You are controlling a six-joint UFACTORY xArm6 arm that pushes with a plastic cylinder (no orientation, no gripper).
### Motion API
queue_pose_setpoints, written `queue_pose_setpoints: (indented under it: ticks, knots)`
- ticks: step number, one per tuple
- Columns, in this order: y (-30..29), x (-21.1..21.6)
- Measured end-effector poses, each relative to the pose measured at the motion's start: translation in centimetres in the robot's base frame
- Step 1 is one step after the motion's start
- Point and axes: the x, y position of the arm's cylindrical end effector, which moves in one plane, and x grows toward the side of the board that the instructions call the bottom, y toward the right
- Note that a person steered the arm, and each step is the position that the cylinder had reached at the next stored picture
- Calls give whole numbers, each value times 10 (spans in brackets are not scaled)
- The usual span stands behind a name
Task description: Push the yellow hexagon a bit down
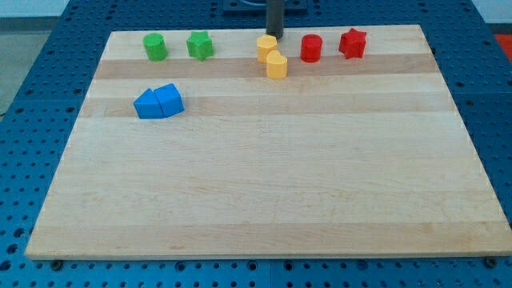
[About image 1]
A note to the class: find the red cylinder block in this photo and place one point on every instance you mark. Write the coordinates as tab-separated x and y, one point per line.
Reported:
311	48

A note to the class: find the yellow heart block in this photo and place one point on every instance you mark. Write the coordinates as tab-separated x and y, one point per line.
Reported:
276	65

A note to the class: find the green cylinder block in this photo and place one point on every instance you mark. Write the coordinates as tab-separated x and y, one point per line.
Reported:
155	47

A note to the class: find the yellow hexagon block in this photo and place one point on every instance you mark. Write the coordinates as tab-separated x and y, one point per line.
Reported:
265	44

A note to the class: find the blue cube block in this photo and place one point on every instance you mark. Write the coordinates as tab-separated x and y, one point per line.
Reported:
169	100

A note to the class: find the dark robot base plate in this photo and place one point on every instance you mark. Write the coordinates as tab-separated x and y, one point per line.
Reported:
256	6

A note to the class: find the green star block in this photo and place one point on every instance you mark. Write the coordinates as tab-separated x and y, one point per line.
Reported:
200	45

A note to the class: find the wooden board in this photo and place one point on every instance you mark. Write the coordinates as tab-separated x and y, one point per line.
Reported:
344	158

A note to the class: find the red star block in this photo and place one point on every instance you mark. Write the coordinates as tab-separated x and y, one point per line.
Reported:
353	43

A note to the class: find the blue triangle block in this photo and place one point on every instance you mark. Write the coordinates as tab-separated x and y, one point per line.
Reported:
147	106

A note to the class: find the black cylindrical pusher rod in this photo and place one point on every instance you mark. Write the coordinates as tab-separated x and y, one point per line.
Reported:
275	10

